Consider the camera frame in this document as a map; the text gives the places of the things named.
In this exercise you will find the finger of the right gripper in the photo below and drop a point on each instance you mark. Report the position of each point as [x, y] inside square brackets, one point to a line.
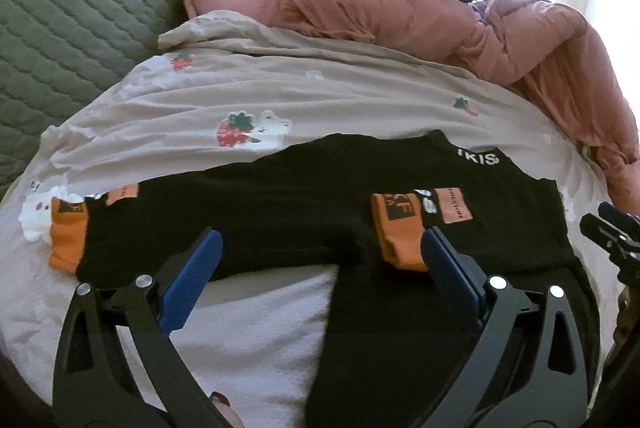
[616, 232]

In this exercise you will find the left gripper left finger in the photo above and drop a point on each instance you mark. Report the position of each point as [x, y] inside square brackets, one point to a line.
[93, 385]

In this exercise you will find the left hand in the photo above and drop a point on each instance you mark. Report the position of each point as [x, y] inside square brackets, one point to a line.
[223, 405]

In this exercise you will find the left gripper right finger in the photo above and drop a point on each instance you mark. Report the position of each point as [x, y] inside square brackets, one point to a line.
[526, 369]

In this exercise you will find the pink puffy comforter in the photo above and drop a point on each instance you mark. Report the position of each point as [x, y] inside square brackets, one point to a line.
[545, 52]

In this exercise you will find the grey bear-print blanket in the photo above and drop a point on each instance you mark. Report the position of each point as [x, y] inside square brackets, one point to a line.
[223, 89]

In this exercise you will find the black orange-cuffed sweatshirt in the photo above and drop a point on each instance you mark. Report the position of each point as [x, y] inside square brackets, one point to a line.
[392, 343]

